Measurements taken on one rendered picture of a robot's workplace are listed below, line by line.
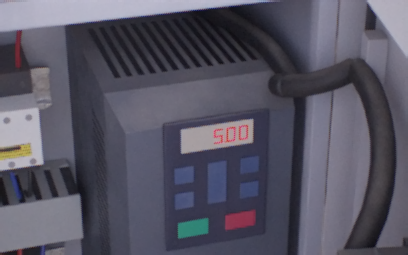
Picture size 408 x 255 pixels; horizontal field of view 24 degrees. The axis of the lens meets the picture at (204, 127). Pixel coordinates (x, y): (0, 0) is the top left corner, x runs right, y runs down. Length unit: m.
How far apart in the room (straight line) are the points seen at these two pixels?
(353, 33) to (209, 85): 0.10
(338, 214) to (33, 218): 0.23
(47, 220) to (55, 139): 0.07
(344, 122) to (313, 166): 0.04
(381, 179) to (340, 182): 0.15
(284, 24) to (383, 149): 0.19
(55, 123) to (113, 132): 0.17
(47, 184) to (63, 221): 0.03
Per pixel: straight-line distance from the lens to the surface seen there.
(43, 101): 0.75
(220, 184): 0.62
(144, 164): 0.60
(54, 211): 0.73
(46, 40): 0.73
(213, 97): 0.61
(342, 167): 0.63
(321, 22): 0.58
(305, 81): 0.55
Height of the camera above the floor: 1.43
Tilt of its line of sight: 28 degrees down
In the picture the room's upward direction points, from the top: straight up
